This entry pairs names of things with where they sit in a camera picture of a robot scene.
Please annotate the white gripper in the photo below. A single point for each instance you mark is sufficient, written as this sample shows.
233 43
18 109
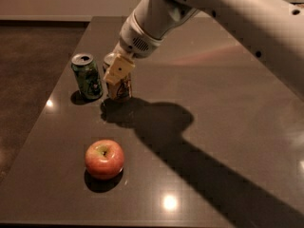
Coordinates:
135 40

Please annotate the orange soda can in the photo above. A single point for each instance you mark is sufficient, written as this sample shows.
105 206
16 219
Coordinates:
120 92

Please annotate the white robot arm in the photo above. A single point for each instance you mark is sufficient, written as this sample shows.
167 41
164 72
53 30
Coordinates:
272 30

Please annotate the green soda can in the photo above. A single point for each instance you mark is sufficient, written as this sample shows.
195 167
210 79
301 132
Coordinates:
87 76

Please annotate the red apple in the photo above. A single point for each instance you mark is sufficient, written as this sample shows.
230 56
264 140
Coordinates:
104 160

